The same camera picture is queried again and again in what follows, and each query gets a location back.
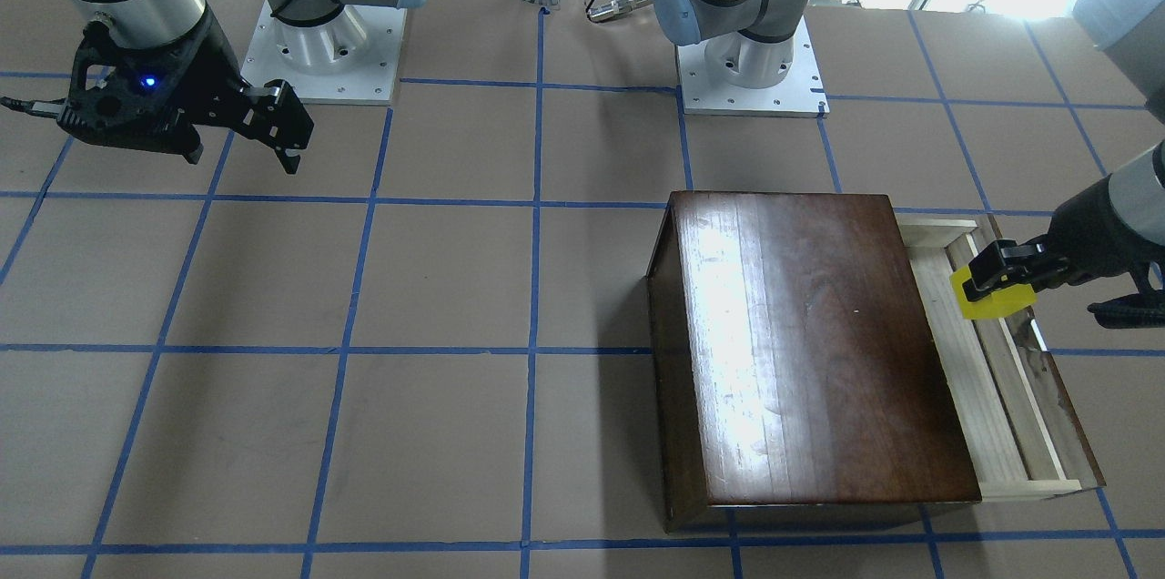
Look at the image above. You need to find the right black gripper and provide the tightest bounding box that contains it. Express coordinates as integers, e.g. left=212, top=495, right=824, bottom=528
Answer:
left=56, top=10, right=315, bottom=174

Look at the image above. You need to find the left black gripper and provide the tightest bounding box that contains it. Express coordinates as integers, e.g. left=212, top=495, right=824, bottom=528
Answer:
left=962, top=179, right=1164, bottom=302

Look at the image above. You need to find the yellow block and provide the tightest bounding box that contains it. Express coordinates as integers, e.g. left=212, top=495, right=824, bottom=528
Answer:
left=949, top=264, right=1038, bottom=320

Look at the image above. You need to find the wooden drawer with white handle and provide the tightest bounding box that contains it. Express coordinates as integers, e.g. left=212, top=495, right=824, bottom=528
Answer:
left=897, top=214, right=1106, bottom=502

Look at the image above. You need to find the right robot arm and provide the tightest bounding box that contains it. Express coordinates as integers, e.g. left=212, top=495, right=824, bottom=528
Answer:
left=3, top=0, right=426, bottom=174

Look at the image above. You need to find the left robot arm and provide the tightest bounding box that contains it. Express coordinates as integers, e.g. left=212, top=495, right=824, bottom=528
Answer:
left=654, top=0, right=1164, bottom=315

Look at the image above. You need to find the dark wooden drawer box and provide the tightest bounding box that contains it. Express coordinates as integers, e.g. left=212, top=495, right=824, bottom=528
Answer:
left=647, top=190, right=983, bottom=534

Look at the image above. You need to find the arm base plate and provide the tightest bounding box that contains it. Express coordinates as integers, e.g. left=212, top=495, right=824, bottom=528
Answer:
left=241, top=3, right=409, bottom=106
left=675, top=17, right=831, bottom=116

